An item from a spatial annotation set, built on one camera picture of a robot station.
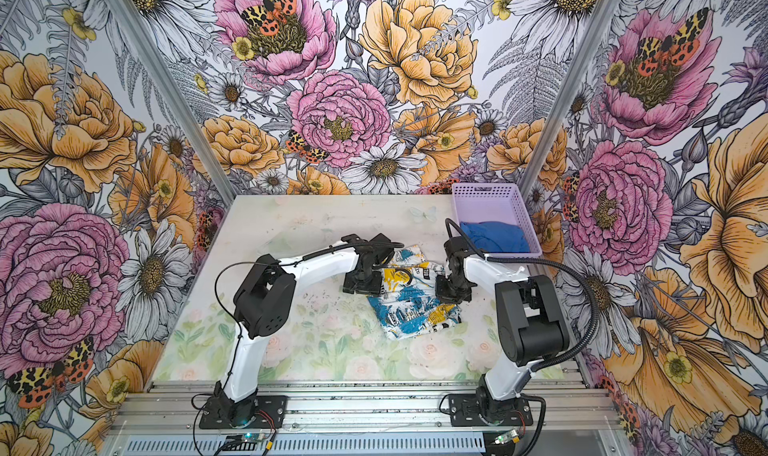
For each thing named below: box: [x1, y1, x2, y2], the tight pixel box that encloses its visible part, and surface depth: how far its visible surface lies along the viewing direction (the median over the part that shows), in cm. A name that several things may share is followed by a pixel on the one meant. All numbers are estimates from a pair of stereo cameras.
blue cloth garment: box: [460, 220, 531, 253], surface depth 105 cm
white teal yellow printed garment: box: [368, 244, 462, 341], surface depth 91 cm
